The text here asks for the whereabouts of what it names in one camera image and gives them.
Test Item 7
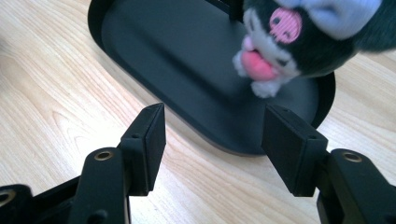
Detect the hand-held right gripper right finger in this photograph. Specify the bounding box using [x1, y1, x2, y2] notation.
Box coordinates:
[260, 104, 330, 198]

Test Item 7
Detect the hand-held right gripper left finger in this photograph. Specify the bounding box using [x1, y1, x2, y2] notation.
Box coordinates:
[118, 102, 167, 197]

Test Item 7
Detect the black key rack with tray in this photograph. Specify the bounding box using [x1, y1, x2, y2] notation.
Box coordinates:
[87, 0, 337, 157]

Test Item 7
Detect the black and white plush toy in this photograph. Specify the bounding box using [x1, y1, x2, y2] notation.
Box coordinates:
[232, 0, 396, 99]

